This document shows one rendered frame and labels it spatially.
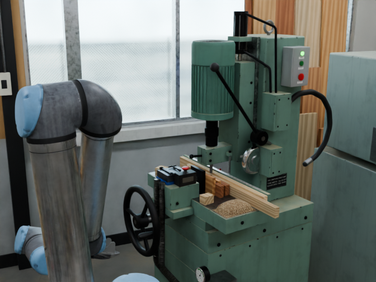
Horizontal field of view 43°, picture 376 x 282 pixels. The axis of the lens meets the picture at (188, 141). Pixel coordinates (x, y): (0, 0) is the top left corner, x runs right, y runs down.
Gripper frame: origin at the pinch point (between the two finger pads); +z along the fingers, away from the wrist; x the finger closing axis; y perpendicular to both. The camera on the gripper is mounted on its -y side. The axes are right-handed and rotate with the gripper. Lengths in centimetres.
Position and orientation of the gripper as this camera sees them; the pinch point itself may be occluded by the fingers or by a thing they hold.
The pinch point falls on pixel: (115, 254)
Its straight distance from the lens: 183.9
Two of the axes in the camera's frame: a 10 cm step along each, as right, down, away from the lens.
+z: 7.9, 2.2, 5.7
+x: -5.3, -2.1, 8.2
